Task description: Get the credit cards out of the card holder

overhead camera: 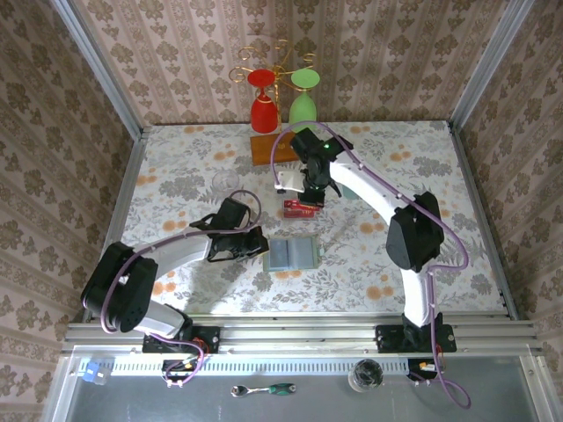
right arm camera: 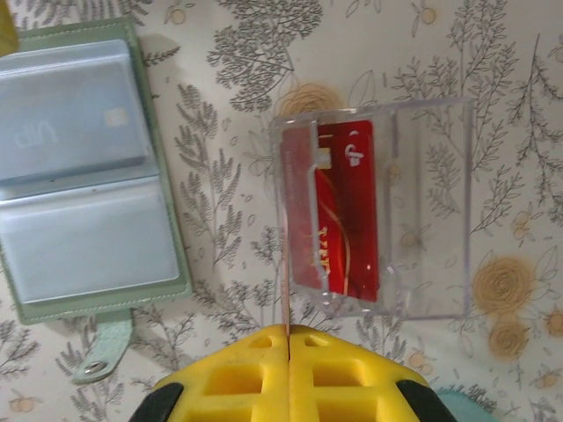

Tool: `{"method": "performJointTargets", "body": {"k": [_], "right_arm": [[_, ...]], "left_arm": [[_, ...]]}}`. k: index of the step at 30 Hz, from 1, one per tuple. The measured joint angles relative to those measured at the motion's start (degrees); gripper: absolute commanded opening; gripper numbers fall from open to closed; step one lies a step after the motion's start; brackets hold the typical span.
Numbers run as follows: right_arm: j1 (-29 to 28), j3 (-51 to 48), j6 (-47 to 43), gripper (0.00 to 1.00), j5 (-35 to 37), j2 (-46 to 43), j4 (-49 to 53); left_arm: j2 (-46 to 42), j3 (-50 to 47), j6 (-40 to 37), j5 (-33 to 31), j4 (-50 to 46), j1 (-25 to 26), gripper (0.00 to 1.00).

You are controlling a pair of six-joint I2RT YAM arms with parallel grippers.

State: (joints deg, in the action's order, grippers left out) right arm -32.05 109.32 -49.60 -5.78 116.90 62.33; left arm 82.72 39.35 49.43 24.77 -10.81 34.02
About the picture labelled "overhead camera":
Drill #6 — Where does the red credit card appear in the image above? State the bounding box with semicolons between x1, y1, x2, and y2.
282;199;321;221

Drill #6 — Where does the green card holder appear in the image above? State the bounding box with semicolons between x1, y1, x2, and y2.
262;236;325;273

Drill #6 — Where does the clear glass tumbler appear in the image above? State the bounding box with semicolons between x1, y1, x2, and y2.
210;170;242;204

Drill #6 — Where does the green wine glass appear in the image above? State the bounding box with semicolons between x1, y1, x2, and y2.
288;68;321;134

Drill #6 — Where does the floral patterned tablecloth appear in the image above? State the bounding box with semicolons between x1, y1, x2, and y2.
101;120;507;316

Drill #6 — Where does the red wine glass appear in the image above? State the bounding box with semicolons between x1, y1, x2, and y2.
246;69;279;135

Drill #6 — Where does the clear glass jar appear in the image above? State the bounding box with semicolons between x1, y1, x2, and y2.
347;358;384;394

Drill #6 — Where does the grey metal shelf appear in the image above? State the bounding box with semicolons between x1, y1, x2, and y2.
41;346;553;422

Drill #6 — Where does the blue white connector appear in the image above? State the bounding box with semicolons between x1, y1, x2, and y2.
81;360;109;386

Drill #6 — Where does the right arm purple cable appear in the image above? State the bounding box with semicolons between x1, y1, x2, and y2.
270;120;472;410

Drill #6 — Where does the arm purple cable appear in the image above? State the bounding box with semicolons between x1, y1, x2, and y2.
99;189;264;388
270;120;472;410

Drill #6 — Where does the gold wire rack wooden base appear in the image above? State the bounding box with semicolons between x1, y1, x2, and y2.
228;38;318;167

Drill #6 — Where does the aluminium mounting rail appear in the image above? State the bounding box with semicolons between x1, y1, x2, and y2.
61;312;545;353

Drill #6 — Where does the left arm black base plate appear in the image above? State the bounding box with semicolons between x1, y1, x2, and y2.
143;324;221;354

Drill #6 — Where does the white slotted cable duct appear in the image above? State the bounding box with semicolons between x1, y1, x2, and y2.
78;356;413;377

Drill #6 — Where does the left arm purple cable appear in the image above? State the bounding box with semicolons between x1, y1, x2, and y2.
99;189;264;388

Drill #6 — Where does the aluminium side rail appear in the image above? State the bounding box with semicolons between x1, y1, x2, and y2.
447;121;520;322
82;127;150;324

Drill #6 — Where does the green handled ratchet wrench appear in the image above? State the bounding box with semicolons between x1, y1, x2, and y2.
230;382;296;398

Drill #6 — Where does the black connector bracket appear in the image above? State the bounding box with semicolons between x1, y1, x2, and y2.
406;358;441;382
162;359;201;382

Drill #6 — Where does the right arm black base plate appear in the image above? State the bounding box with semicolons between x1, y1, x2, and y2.
377;324;457;353

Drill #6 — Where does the aluminium frame post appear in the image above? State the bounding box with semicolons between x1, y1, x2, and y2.
447;0;538;133
50;0;146;140

